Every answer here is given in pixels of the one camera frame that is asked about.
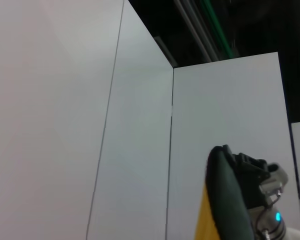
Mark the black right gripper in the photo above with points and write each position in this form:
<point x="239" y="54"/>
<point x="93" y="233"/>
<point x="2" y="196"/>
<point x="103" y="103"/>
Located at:
<point x="255" y="192"/>

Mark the dark green and yellow towel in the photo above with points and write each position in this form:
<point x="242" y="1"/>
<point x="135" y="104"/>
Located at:
<point x="225" y="200"/>

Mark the green ceiling strip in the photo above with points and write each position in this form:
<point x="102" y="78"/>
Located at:
<point x="216" y="25"/>

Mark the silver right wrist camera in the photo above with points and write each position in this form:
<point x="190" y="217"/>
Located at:
<point x="277" y="177"/>

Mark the grey ceiling rail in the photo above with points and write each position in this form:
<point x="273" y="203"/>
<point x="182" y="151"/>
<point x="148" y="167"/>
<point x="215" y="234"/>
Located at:
<point x="198" y="36"/>

